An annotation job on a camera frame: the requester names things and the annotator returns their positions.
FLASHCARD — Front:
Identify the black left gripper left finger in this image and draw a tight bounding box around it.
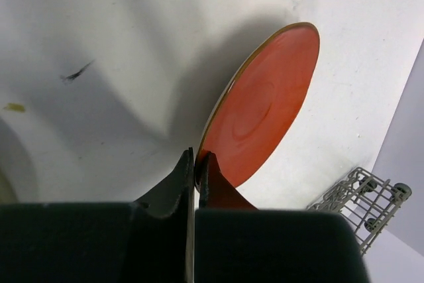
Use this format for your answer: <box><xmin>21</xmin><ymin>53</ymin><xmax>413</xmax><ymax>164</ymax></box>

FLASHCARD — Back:
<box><xmin>1</xmin><ymin>149</ymin><xmax>194</xmax><ymax>282</ymax></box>

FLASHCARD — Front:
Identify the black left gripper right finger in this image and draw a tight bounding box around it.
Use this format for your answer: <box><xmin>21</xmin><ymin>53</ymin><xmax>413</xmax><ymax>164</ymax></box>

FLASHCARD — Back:
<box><xmin>193</xmin><ymin>152</ymin><xmax>369</xmax><ymax>282</ymax></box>

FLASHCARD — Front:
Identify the orange saucer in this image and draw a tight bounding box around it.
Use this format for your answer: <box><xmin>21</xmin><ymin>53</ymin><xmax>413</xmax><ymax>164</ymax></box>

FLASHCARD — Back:
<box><xmin>195</xmin><ymin>22</ymin><xmax>320</xmax><ymax>188</ymax></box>

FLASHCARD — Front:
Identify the grey wire dish rack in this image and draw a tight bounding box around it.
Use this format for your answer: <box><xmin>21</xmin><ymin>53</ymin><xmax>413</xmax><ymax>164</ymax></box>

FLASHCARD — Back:
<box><xmin>307</xmin><ymin>166</ymin><xmax>412</xmax><ymax>255</ymax></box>

